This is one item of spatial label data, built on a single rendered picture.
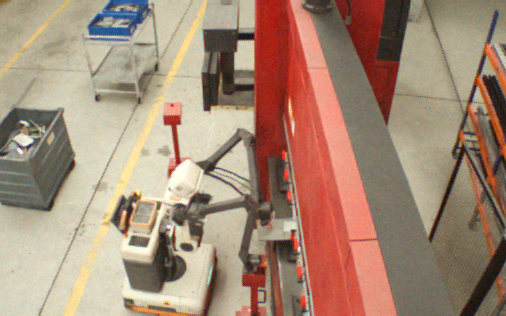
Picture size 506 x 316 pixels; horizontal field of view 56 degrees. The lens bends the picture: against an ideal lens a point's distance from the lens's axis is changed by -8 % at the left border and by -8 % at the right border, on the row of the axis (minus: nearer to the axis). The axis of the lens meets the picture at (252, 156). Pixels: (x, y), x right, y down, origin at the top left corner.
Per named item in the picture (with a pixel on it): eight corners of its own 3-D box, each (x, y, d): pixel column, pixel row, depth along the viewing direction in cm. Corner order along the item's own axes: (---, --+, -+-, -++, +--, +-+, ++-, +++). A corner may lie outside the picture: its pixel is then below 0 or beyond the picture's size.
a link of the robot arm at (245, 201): (252, 189, 305) (248, 199, 297) (261, 206, 311) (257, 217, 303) (189, 203, 323) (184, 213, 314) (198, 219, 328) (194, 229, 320)
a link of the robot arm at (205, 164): (248, 124, 339) (240, 122, 330) (259, 140, 334) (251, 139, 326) (204, 165, 357) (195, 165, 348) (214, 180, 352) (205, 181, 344)
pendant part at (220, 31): (211, 88, 444) (207, -1, 388) (239, 88, 444) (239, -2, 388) (207, 124, 406) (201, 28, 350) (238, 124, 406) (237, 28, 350)
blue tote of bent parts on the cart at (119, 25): (100, 26, 595) (97, 12, 583) (138, 27, 590) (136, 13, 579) (89, 40, 568) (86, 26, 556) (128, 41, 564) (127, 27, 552)
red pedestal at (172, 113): (168, 165, 533) (159, 100, 478) (191, 164, 534) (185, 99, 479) (166, 178, 518) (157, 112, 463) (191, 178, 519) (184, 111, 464)
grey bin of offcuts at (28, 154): (30, 156, 542) (12, 103, 494) (78, 161, 537) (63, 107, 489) (-2, 208, 483) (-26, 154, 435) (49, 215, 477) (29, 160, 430)
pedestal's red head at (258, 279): (244, 263, 359) (244, 247, 348) (267, 264, 359) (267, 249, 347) (242, 286, 345) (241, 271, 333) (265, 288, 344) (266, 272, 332)
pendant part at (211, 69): (207, 79, 429) (205, 42, 405) (221, 79, 429) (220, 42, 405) (202, 111, 395) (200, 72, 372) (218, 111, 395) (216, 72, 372)
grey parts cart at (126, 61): (116, 64, 683) (106, 1, 620) (162, 67, 677) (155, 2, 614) (92, 102, 617) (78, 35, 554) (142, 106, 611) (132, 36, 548)
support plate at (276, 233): (256, 220, 346) (256, 219, 346) (295, 219, 347) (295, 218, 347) (258, 241, 333) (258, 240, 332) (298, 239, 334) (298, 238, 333)
